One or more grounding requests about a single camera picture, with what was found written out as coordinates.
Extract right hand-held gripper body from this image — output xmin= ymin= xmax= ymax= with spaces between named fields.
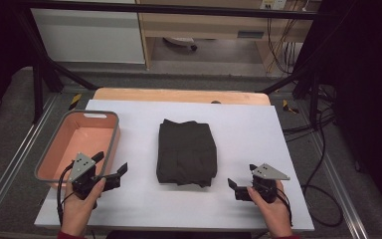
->
xmin=235 ymin=162 xmax=291 ymax=204

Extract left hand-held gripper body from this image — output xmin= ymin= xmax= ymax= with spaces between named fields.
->
xmin=68 ymin=151 xmax=121 ymax=201

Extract pink basket with grey rim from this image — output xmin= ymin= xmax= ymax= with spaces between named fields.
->
xmin=34 ymin=110 xmax=121 ymax=190

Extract dark pants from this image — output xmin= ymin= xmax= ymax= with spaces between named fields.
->
xmin=155 ymin=119 xmax=219 ymax=188

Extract person's right hand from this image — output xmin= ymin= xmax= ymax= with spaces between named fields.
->
xmin=246 ymin=180 xmax=293 ymax=239

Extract person's left hand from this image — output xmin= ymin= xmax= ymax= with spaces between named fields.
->
xmin=61 ymin=177 xmax=107 ymax=237

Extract white table cover board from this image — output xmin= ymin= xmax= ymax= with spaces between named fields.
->
xmin=34 ymin=99 xmax=315 ymax=233

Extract person's left red sleeve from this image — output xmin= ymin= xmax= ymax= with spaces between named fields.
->
xmin=57 ymin=231 xmax=88 ymax=239

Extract wooden table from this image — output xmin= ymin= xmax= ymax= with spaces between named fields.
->
xmin=93 ymin=87 xmax=273 ymax=107

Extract white cabinet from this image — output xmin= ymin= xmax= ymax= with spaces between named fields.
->
xmin=29 ymin=7 xmax=146 ymax=65

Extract black curtain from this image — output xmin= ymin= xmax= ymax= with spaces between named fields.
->
xmin=297 ymin=0 xmax=382 ymax=218
xmin=0 ymin=0 xmax=36 ymax=124

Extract white chair base with caster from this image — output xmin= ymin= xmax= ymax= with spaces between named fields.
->
xmin=161 ymin=36 xmax=199 ymax=52

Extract light wooden desk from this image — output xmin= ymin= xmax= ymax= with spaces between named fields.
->
xmin=135 ymin=0 xmax=323 ymax=73

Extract left hand-held gripper cable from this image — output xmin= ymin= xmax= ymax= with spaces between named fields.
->
xmin=56 ymin=160 xmax=76 ymax=227

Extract hand-held gripper cable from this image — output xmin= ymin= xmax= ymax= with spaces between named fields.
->
xmin=275 ymin=188 xmax=294 ymax=229
xmin=56 ymin=160 xmax=76 ymax=227

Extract right hand-held gripper cable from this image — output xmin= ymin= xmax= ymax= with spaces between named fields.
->
xmin=275 ymin=188 xmax=294 ymax=229

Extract black floor cables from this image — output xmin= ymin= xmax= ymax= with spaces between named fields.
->
xmin=282 ymin=84 xmax=345 ymax=229

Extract aluminium floor rail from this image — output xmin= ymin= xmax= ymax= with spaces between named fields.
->
xmin=0 ymin=94 xmax=62 ymax=231
xmin=310 ymin=131 xmax=370 ymax=239

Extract hanging desk cables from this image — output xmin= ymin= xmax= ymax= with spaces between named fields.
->
xmin=265 ymin=17 xmax=300 ymax=76

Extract black metal frame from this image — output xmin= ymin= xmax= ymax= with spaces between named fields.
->
xmin=13 ymin=0 xmax=333 ymax=124

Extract wall socket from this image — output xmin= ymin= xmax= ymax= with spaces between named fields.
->
xmin=260 ymin=0 xmax=288 ymax=11

